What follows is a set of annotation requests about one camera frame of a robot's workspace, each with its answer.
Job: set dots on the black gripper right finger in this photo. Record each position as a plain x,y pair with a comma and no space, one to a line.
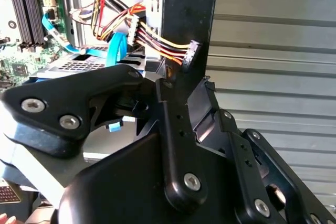
236,142

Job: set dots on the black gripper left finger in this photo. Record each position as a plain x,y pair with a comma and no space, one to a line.
57,95

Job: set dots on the person left hand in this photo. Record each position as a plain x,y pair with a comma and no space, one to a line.
6,220

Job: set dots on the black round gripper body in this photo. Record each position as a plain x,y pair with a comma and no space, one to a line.
126,192

